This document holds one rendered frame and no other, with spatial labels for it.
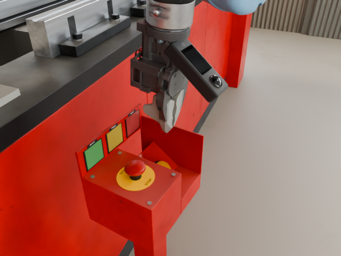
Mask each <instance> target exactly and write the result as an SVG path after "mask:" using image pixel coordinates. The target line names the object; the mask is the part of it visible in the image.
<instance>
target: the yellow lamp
mask: <svg viewBox="0 0 341 256"><path fill-rule="evenodd" d="M107 140H108V147H109V152H110V151H112V150H113V149H114V148H115V147H116V146H118V145H119V144H120V143H121V142H122V141H123V137H122V127H121V124H119V125H118V126H116V127H115V128H114V129H113V130H111V131H110V132H109V133H107Z"/></svg>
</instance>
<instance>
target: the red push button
mask: <svg viewBox="0 0 341 256"><path fill-rule="evenodd" d="M145 170H146V166H145V163H144V162H143V161H140V160H136V159H135V160H131V161H129V162H127V163H126V164H125V166H124V171H125V173H126V174H127V175H129V176H130V179H131V180H135V181H136V180H139V179H141V177H142V174H143V173H144V171H145Z"/></svg>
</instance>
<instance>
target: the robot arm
mask: <svg viewBox="0 0 341 256"><path fill-rule="evenodd" d="M202 1H204V2H206V3H208V4H211V5H212V6H213V7H215V8H217V9H218V10H221V11H225V12H232V13H234V14H237V15H247V14H250V13H253V12H255V11H256V9H257V7H258V6H262V5H263V4H264V3H265V1H266V0H202ZM194 7H195V0H146V19H145V20H144V21H138V22H137V30H138V31H141V32H142V48H140V49H141V50H140V49H139V50H137V51H139V52H138V53H137V51H136V52H135V56H134V57H133V58H131V59H130V85H131V86H133V87H136V88H139V89H140V90H141V91H143V92H146V93H150V92H154V93H156V94H155V95H154V96H153V103H151V104H144V105H143V111H144V113H145V114H147V115H148V116H150V117H151V118H153V119H154V120H156V121H157V122H159V124H160V126H161V129H162V130H163V131H164V132H165V133H168V132H169V131H170V130H171V129H172V128H173V127H174V125H175V123H176V121H177V118H178V116H179V113H180V110H181V107H182V106H183V102H184V98H185V95H186V91H187V87H188V81H190V83H191V84H192V85H193V86H194V87H195V88H196V89H197V90H198V92H199V93H200V94H201V95H202V96H203V97H204V98H205V99H206V101H207V102H209V103H211V102H213V101H214V100H215V99H216V98H217V97H218V96H220V95H221V94H222V93H223V92H224V91H225V90H226V89H227V88H228V84H227V83H226V82H225V81H224V79H223V78H222V77H221V76H220V75H219V74H218V73H217V72H216V70H215V69H214V68H213V67H212V66H211V65H210V64H209V63H208V61H207V60H206V59H205V58H204V57H203V56H202V55H201V54H200V52H199V51H198V50H197V49H196V48H195V47H194V46H193V45H192V43H191V42H190V41H189V40H188V39H187V38H188V37H189V36H190V29H191V25H192V24H193V15H194ZM137 58H139V59H138V60H137Z"/></svg>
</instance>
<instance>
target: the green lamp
mask: <svg viewBox="0 0 341 256"><path fill-rule="evenodd" d="M84 153H85V158H86V163H87V168H88V170H89V169H91V168H92V167H93V166H94V165H95V164H96V163H98V162H99V161H100V160H101V159H102V158H103V157H104V153H103V147H102V143H101V139H100V140H98V141H97V142H96V143H95V144H93V145H92V146H91V147H89V148H88V149H87V150H86V151H84Z"/></svg>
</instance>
